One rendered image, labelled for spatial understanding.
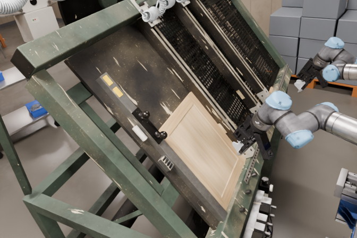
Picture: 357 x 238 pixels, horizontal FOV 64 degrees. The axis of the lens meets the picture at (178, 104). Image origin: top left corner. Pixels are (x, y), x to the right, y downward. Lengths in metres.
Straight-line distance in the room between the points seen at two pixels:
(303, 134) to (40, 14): 7.83
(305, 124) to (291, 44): 3.40
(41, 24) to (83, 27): 7.02
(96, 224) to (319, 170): 2.20
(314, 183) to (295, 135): 2.11
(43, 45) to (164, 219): 0.86
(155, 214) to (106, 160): 0.32
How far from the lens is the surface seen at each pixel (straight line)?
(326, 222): 2.82
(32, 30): 8.29
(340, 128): 1.03
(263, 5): 5.77
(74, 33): 1.34
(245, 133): 1.13
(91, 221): 1.90
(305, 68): 1.70
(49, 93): 1.21
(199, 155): 1.59
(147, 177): 1.41
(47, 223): 2.37
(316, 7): 4.14
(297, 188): 3.00
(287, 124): 0.99
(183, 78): 1.72
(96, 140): 1.21
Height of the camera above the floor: 2.20
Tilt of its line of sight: 32 degrees down
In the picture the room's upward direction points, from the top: 8 degrees counter-clockwise
